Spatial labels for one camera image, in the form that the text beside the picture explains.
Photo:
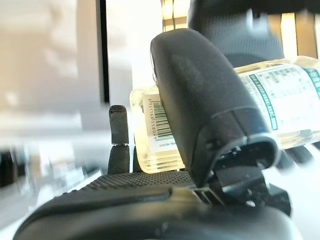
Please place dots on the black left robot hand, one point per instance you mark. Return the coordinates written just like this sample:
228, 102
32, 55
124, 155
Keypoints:
245, 30

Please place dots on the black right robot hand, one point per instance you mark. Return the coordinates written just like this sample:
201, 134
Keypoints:
200, 100

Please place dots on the clear tea bottle green label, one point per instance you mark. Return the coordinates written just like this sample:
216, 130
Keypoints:
275, 87

